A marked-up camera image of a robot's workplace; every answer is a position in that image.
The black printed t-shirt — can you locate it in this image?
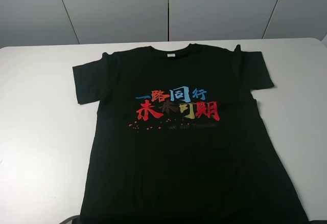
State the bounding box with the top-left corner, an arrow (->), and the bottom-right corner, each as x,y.
73,44 -> 309,223

